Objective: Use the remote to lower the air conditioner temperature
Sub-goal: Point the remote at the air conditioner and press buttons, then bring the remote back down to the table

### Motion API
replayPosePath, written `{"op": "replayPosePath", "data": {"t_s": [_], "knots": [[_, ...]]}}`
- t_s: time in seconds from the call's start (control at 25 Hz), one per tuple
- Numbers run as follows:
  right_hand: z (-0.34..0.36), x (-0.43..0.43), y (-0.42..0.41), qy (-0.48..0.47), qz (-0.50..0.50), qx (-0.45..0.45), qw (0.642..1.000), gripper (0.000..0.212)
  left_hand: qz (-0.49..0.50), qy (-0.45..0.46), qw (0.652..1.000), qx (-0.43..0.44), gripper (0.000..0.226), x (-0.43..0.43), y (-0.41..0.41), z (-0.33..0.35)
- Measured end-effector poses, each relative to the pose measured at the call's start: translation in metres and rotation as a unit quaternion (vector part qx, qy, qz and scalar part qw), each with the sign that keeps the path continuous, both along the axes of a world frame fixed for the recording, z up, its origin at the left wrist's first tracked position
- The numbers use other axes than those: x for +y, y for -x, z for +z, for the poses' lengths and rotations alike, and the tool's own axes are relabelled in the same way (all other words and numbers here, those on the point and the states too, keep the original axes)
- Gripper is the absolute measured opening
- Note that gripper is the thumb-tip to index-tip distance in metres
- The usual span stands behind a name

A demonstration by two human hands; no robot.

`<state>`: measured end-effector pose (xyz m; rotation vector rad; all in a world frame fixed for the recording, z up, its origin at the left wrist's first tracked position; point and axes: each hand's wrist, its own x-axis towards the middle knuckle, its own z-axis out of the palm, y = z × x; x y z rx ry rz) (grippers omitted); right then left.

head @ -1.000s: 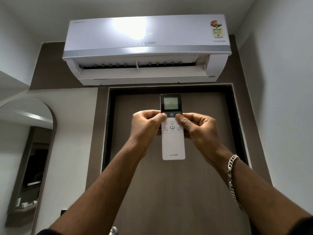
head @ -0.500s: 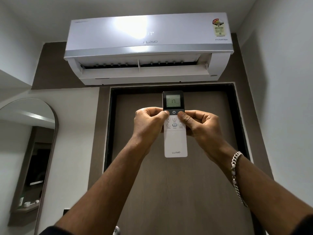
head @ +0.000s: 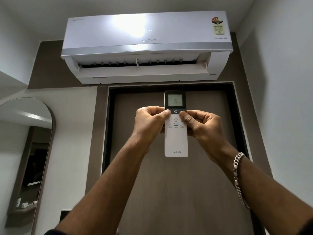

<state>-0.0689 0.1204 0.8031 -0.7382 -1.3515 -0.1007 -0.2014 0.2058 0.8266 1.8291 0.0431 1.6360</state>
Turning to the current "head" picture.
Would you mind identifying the person's right hand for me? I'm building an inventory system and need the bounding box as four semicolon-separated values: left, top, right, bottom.
179;110;229;159

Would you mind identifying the person's left hand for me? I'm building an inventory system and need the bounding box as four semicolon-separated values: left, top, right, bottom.
130;106;171;146

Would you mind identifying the white air conditioner remote control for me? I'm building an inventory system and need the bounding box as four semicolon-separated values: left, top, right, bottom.
164;90;189;157

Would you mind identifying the person's left forearm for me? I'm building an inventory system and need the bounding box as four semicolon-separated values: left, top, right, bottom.
54;137;153;235

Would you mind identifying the person's right forearm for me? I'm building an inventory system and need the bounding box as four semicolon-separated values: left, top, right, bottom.
210;144;313;235

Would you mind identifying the brown wooden door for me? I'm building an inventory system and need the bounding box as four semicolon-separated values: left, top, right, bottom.
110;90;255;235

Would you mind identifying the colourful energy rating sticker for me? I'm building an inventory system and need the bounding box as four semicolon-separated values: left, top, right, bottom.
211;17;224;35

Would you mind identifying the black door frame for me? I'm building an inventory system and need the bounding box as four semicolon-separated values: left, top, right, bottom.
101;82;267;235

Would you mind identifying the white wall air conditioner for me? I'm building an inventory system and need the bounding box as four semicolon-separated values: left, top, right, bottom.
61;11;234;85

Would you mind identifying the silver chain bracelet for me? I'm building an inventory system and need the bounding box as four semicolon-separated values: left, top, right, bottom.
232;152;251;209

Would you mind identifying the arched wall mirror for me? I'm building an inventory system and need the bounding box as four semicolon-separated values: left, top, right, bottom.
0;97;56;235

